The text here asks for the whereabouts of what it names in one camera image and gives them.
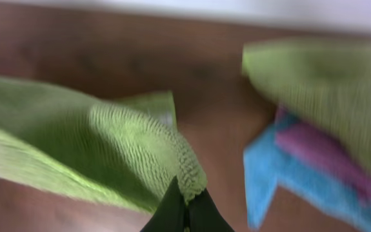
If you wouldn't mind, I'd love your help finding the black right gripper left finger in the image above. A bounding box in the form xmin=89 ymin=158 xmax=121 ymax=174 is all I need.
xmin=141 ymin=177 xmax=185 ymax=232

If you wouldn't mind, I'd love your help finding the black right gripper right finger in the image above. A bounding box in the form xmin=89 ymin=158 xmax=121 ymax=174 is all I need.
xmin=188 ymin=189 xmax=234 ymax=232

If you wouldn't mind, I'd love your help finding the light green microfiber cloth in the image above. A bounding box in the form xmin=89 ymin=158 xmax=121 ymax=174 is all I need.
xmin=0 ymin=77 xmax=207 ymax=212

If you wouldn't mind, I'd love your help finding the blue cloth in pile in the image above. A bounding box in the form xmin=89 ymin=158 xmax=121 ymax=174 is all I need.
xmin=243 ymin=115 xmax=371 ymax=232

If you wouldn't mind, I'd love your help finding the purple cloth in pile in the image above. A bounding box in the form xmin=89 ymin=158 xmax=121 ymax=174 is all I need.
xmin=275 ymin=107 xmax=371 ymax=204

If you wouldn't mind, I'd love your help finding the olive green cloth on pile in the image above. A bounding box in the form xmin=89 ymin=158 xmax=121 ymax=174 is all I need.
xmin=242 ymin=38 xmax=371 ymax=174

